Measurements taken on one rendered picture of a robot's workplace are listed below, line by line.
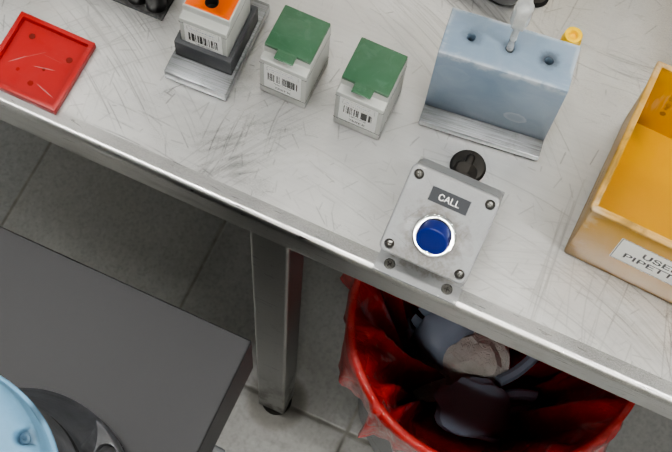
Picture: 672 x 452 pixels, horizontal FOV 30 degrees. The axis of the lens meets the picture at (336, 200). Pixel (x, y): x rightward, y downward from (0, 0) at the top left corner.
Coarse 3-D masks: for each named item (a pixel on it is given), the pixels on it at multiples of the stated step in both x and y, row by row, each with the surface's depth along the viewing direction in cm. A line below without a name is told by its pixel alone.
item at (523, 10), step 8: (520, 0) 87; (528, 0) 87; (520, 8) 87; (528, 8) 87; (512, 16) 88; (520, 16) 87; (528, 16) 87; (512, 24) 89; (520, 24) 88; (528, 24) 89
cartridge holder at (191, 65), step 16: (256, 0) 103; (256, 16) 101; (240, 32) 100; (256, 32) 102; (176, 48) 100; (192, 48) 99; (240, 48) 100; (176, 64) 101; (192, 64) 101; (208, 64) 100; (224, 64) 99; (240, 64) 101; (176, 80) 101; (192, 80) 100; (208, 80) 100; (224, 80) 101; (224, 96) 100
